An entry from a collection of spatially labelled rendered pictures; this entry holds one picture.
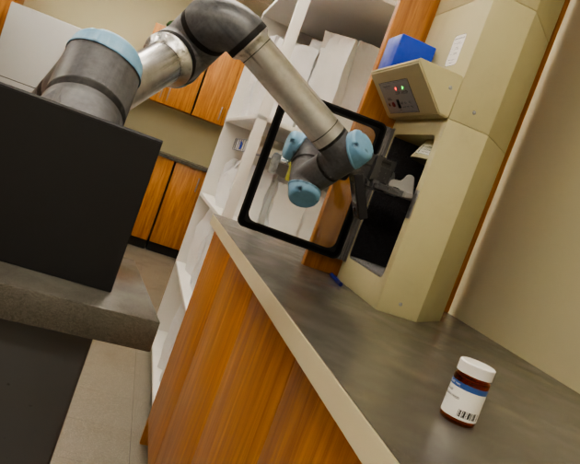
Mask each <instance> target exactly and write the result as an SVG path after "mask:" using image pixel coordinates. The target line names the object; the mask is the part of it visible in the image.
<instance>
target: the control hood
mask: <svg viewBox="0 0 580 464"><path fill-rule="evenodd" d="M371 76H372V78H373V80H374V83H375V85H376V88H377V92H378V94H379V96H380V99H381V101H382V104H383V106H384V109H385V111H386V113H387V115H388V116H389V118H391V119H393V120H417V119H442V118H447V117H448V116H449V113H450V112H451V109H452V106H453V104H454V101H455V99H456V96H457V94H458V90H459V87H460V85H461V82H462V80H463V77H462V75H458V74H456V73H454V72H451V71H449V70H447V69H446V68H444V67H441V66H439V65H437V64H433V63H431V62H429V61H427V60H425V59H423V58H419V59H415V60H411V61H409V62H405V63H401V64H394V65H392V66H388V67H384V68H380V69H377V70H373V71H372V72H371ZM403 78H407V79H408V82H409V85H410V87H411V90H412V94H413V96H414V98H415V101H416V104H417V106H418V109H419V111H420V112H405V113H390V112H389V108H388V106H387V103H386V101H385V99H384V97H383V94H382V92H381V89H380V87H379V84H380V83H385V82H389V81H394V80H399V79H403Z"/></svg>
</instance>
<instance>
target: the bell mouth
mask: <svg viewBox="0 0 580 464"><path fill-rule="evenodd" d="M433 143H434V140H426V141H425V142H424V143H423V144H422V145H421V146H420V147H419V148H418V149H417V150H416V151H415V152H414V153H413V154H412V155H411V159H413V160H415V161H417V162H419V163H421V164H423V165H425V163H426V161H427V158H428V156H429V154H430V151H431V149H432V146H433Z"/></svg>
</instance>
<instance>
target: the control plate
mask: <svg viewBox="0 0 580 464"><path fill-rule="evenodd" d="M401 86H403V89H402V88H401ZM379 87H380V89H381V92H382V94H383V97H384V99H385V101H386V103H387V106H388V108H389V112H390V113H405V112H420V111H419V109H418V106H417V104H416V101H415V98H414V96H413V94H412V90H411V87H410V85H409V82H408V79H407V78H403V79H399V80H394V81H389V82H385V83H380V84H379ZM395 87H396V88H397V91H396V89H395ZM396 99H398V100H399V102H400V103H401V102H402V101H403V103H404V102H405V100H406V101H407V104H405V103H404V104H400V105H401V109H399V107H398V104H397V101H396ZM409 100H410V101H411V103H412V104H411V103H409ZM392 102H394V103H395V105H396V107H393V106H392ZM389 103H390V105H391V107H390V106H389Z"/></svg>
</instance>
